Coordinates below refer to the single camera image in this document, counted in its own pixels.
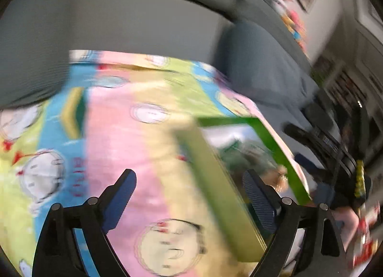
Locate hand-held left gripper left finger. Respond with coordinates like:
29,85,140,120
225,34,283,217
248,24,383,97
31,169,137,277

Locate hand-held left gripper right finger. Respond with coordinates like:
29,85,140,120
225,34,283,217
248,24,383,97
242,169,349,277

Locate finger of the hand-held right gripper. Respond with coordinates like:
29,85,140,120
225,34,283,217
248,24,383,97
295,153,332,189
284,123,330,152

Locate green cardboard box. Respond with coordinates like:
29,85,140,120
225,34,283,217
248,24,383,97
174,117,313,262

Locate pink cloth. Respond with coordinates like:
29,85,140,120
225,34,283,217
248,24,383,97
332,205,360,244

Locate shelf unit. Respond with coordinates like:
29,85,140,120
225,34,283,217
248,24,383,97
311,56,383,122

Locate printed cartoon blanket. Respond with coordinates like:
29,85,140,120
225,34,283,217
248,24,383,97
0,50,312,277

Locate red packets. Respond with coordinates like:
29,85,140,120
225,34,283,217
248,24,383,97
350,205,381,266

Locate blue grey cushion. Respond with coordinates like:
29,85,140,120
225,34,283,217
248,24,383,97
215,21,322,110

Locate yellow green sponge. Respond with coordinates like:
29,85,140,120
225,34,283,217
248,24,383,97
60,87,88,140

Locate large grey cushion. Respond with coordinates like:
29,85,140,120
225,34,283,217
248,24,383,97
0,0,237,110

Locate colourful wall decoration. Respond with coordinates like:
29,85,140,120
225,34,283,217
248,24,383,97
271,0,310,56

